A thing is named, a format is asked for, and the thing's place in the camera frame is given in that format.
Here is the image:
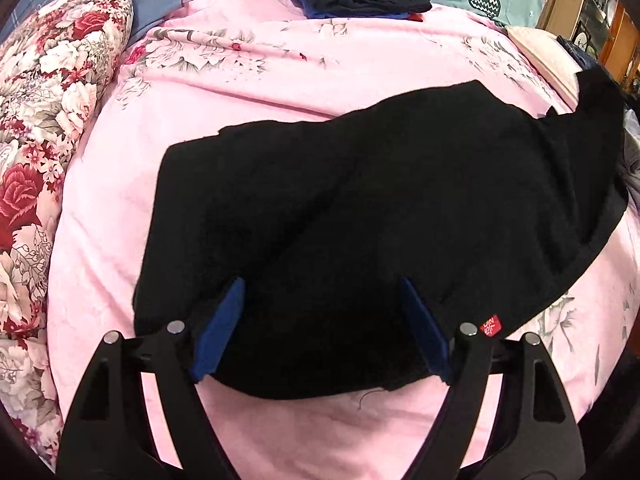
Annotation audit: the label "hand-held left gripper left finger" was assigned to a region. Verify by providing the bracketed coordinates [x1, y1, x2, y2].
[56, 277, 246, 480]

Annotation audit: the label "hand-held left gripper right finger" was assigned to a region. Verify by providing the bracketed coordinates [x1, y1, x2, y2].
[400, 276, 586, 480]

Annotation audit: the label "black pants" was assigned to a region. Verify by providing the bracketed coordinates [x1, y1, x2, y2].
[132, 67, 628, 401]

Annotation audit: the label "pink floral blanket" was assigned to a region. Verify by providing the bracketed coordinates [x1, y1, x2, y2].
[46, 0, 640, 480]

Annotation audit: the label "red floral quilt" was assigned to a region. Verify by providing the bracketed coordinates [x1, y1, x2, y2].
[0, 0, 135, 466]

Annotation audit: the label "cream folded cloth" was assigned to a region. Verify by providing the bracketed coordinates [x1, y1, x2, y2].
[506, 25, 583, 111]

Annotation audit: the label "wooden cabinet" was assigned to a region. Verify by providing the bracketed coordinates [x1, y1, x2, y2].
[537, 0, 640, 91]

